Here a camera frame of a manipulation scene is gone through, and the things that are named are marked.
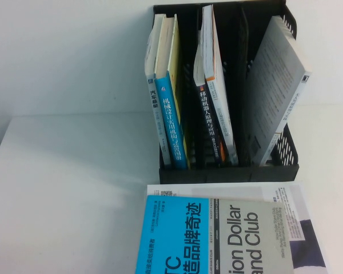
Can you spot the white orange ROS2 book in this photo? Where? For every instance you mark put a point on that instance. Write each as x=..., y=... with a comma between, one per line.
x=221, y=85

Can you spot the blue spine yellow cover book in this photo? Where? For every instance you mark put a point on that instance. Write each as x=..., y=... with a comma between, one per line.
x=171, y=120

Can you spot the white spine book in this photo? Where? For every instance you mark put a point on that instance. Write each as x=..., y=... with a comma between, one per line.
x=154, y=100

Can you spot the dark spine robotics book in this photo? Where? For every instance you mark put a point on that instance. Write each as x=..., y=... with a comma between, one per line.
x=210, y=120

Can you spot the white book with navy patch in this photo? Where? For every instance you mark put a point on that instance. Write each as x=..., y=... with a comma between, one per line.
x=217, y=189

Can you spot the black plastic book stand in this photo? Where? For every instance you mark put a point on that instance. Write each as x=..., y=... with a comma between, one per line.
x=231, y=174

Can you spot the blue grey Dollar Club book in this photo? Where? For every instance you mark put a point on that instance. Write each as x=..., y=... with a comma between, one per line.
x=174, y=242

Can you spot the grey cover leaning book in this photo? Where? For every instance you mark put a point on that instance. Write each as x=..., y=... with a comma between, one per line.
x=274, y=85

